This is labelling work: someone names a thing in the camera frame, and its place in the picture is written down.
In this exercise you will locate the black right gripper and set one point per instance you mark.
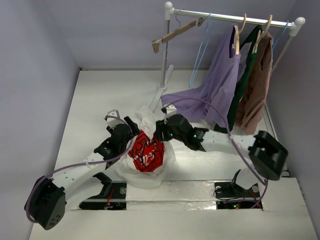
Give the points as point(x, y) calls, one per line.
point(161, 128)

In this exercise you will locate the light blue wire hanger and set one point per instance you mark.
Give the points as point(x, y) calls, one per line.
point(202, 50)

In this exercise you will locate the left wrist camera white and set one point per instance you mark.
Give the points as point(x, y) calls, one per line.
point(113, 118)

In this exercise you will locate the brown t shirt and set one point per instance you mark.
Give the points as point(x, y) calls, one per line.
point(250, 110)

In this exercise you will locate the wooden hanger with green shirt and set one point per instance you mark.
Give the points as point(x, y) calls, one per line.
point(262, 34)

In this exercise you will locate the white metal clothes rack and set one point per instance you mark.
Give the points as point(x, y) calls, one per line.
point(166, 70)

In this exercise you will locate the dark green t shirt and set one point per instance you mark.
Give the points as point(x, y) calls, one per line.
point(243, 80)

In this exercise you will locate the purple t shirt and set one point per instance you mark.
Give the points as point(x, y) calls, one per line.
point(193, 105)

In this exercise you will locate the wooden hanger with purple shirt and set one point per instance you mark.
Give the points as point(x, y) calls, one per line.
point(237, 32)

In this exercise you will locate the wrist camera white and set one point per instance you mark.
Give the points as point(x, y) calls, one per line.
point(169, 110)
point(113, 118)

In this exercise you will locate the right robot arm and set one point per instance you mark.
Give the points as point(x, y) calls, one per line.
point(262, 154)

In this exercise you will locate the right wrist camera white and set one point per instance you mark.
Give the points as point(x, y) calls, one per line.
point(169, 110)

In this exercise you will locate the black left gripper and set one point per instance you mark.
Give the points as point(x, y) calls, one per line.
point(131, 134)

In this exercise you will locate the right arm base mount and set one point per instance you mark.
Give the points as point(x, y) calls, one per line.
point(230, 196)

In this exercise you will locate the white t shirt red print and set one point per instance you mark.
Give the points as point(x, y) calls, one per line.
point(148, 160)

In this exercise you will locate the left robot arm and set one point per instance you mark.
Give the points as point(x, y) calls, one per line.
point(47, 201)

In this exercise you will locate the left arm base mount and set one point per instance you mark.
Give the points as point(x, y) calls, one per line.
point(112, 196)

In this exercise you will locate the beige wooden clip hanger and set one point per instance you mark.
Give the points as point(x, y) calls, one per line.
point(168, 12)

